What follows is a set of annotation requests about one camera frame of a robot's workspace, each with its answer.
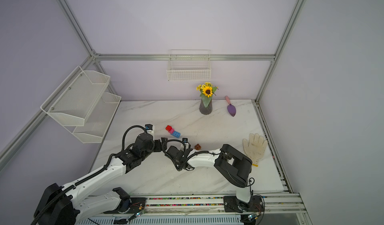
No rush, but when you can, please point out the orange square lego brick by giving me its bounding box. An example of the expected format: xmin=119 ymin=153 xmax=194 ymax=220
xmin=195 ymin=144 xmax=202 ymax=151

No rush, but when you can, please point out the blue long lego brick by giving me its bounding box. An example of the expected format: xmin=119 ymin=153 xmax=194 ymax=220
xmin=171 ymin=131 xmax=181 ymax=138

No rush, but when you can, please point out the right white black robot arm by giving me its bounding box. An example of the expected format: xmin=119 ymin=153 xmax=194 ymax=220
xmin=160 ymin=138 xmax=255 ymax=204

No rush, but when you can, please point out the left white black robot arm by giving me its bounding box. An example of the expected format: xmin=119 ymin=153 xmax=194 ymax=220
xmin=32 ymin=124 xmax=162 ymax=225

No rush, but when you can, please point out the purple pink garden trowel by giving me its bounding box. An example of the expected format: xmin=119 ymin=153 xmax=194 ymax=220
xmin=225 ymin=96 xmax=236 ymax=117

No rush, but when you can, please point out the sunflower bouquet in grey vase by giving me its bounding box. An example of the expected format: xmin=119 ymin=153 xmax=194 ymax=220
xmin=196 ymin=82 xmax=218 ymax=115

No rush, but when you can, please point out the white work glove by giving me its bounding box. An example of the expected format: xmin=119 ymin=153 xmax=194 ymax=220
xmin=243 ymin=134 xmax=268 ymax=167

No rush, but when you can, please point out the white mesh two-tier shelf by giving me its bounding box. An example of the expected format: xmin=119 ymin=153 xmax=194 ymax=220
xmin=41 ymin=66 xmax=121 ymax=144

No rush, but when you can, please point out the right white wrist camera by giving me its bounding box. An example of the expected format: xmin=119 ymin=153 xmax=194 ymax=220
xmin=182 ymin=138 xmax=191 ymax=149

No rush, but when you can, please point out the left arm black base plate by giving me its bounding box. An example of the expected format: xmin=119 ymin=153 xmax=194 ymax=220
xmin=104 ymin=198 xmax=147 ymax=214

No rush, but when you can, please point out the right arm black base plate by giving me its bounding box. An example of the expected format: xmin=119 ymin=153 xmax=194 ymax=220
xmin=223 ymin=195 xmax=265 ymax=213

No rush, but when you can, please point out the white wire wall basket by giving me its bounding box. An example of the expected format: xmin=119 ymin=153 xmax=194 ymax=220
xmin=167 ymin=49 xmax=212 ymax=81

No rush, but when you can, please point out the aluminium front rail frame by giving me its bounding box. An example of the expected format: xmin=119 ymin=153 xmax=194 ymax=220
xmin=58 ymin=192 xmax=307 ymax=217

